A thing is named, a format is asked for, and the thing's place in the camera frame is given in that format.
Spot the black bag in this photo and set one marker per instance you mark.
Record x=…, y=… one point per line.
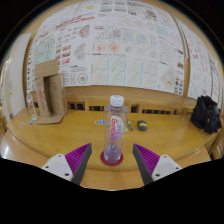
x=205, y=115

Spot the small black yellow device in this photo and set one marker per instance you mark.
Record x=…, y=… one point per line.
x=142, y=125

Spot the narrow printed wall poster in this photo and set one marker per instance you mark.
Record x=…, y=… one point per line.
x=200, y=66

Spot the round blue sticker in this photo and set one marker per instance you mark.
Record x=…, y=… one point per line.
x=99, y=122

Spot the small clear plastic bottle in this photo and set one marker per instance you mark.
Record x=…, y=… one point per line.
x=31, y=105

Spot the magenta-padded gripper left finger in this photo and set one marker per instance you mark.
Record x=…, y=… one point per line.
x=71, y=163

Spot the large printed wall poster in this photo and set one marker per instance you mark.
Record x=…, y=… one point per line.
x=113, y=43

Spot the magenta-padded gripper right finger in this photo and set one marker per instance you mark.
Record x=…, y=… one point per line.
x=153, y=163

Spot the dark pen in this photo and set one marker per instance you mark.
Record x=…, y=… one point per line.
x=129, y=125

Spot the clear plastic water bottle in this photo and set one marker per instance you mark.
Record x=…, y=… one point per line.
x=115, y=133

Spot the flat round red coaster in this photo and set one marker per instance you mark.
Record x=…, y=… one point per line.
x=103, y=160

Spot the white door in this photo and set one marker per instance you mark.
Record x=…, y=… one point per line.
x=18, y=76

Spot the wooden chair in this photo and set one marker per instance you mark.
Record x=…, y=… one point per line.
x=219, y=145

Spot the brown cardboard box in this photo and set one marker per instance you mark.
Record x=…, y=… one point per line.
x=50, y=90

